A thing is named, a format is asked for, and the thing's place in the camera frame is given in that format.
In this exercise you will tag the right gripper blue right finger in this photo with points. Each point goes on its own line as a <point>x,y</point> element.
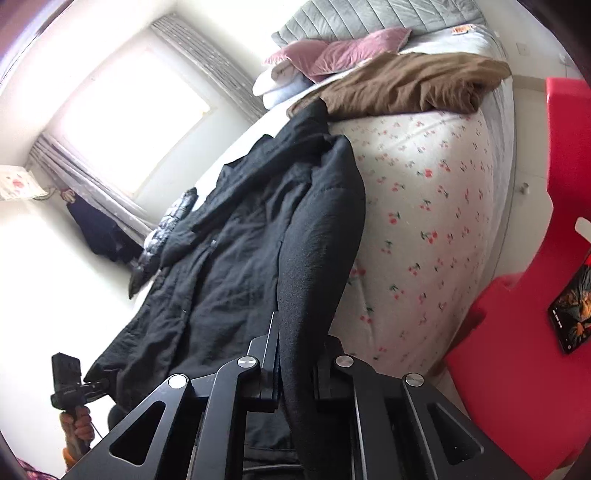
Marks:
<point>328,385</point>

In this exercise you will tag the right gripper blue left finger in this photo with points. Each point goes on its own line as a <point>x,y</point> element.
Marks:
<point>263,387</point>

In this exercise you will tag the black long coat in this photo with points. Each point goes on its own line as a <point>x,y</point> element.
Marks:
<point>275,240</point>

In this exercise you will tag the dark clothes hanging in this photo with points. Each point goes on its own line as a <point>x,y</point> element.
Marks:
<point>102,234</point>

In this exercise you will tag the person's left hand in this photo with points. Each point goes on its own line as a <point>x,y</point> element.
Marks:
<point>78,430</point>

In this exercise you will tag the black quilted jacket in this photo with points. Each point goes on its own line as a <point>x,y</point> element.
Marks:
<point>149,260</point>

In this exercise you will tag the red plastic chair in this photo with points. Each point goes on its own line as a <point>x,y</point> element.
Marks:
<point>516,382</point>

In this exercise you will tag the left grey curtain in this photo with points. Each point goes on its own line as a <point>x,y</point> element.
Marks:
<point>61,169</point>

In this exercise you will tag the grey curtain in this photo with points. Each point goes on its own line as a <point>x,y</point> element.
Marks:
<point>216,66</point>
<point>61,169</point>

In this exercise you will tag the cherry print bed sheet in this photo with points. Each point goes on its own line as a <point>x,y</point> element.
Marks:
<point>430,215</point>

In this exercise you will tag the light blue pillow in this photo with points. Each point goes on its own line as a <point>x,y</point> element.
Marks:
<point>281,94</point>

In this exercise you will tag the window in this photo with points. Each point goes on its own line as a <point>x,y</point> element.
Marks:
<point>128,114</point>

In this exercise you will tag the pink velvet pillow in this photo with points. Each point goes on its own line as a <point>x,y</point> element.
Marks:
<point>317,59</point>

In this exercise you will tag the right grey curtain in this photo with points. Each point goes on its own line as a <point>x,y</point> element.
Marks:
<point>216,66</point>

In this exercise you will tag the brown garment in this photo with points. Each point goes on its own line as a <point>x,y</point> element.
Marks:
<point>409,83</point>

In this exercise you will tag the grey padded headboard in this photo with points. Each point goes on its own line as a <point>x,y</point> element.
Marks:
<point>336,20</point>

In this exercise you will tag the white mattress cover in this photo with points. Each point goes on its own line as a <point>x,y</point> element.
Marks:
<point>498,110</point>

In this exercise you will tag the small orange packet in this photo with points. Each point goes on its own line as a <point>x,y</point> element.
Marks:
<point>463,29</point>

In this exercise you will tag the white wall socket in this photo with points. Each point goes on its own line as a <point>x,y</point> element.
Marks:
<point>523,49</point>

